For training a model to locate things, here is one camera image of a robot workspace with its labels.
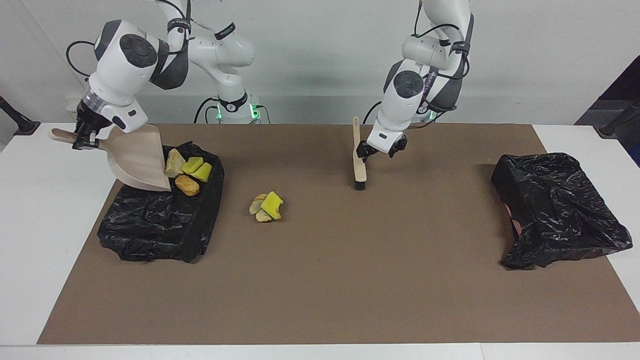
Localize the beige hand brush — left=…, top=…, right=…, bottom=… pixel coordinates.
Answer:
left=352, top=116, right=369, bottom=191

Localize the brown table mat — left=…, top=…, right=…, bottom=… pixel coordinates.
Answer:
left=36, top=123, right=640, bottom=346

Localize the brown bread roll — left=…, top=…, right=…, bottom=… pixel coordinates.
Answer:
left=175, top=175, right=200, bottom=197

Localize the beige plastic dustpan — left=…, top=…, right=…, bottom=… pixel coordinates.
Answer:
left=49, top=124, right=173, bottom=192

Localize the black bag lined bin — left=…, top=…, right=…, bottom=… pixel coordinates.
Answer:
left=491, top=152, right=634, bottom=271
left=96, top=141, right=226, bottom=264

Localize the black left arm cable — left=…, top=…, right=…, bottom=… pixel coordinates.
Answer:
left=412, top=0, right=471, bottom=78

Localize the black base cable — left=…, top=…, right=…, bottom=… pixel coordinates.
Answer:
left=194, top=96, right=271, bottom=124
left=363, top=100, right=401, bottom=125

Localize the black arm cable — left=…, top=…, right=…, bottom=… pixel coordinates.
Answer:
left=66, top=0, right=193, bottom=78
left=412, top=0, right=471, bottom=78

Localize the large yellow sponge piece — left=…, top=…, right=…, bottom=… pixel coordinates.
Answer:
left=261, top=191, right=284, bottom=220

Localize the black stand foot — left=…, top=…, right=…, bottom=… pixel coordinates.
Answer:
left=599, top=97, right=640, bottom=139
left=0, top=96, right=41, bottom=137

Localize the pale stone-like chunk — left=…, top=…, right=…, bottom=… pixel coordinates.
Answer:
left=165, top=148, right=186, bottom=178

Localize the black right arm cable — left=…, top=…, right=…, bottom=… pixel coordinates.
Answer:
left=66, top=0, right=193, bottom=78

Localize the pink plastic bin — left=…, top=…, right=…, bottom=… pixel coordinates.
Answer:
left=506, top=202, right=524, bottom=236

